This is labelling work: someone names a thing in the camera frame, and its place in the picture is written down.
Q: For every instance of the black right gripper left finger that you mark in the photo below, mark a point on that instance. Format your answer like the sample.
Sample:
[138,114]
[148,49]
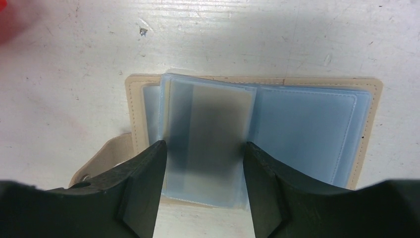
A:
[119,203]

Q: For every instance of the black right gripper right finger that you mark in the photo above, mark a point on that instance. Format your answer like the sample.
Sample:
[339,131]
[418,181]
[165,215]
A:
[286,203]

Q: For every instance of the red plastic tray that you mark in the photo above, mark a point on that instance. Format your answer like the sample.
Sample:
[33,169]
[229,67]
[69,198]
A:
[16,16]

